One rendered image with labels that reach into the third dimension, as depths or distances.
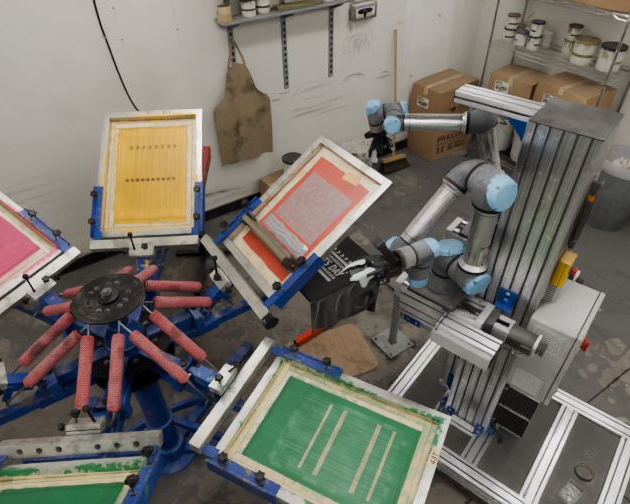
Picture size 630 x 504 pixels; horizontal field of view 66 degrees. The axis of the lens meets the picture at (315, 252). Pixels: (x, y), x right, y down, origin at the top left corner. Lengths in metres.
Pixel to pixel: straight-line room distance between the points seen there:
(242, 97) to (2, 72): 1.71
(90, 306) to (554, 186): 1.86
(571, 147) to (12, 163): 3.50
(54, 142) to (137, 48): 0.90
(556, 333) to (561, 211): 0.55
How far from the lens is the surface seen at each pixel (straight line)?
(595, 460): 3.21
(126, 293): 2.23
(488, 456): 3.01
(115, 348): 2.14
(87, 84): 3.95
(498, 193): 1.73
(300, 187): 2.58
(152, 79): 4.06
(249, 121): 4.42
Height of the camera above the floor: 2.78
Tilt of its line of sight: 41 degrees down
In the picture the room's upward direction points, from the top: 1 degrees counter-clockwise
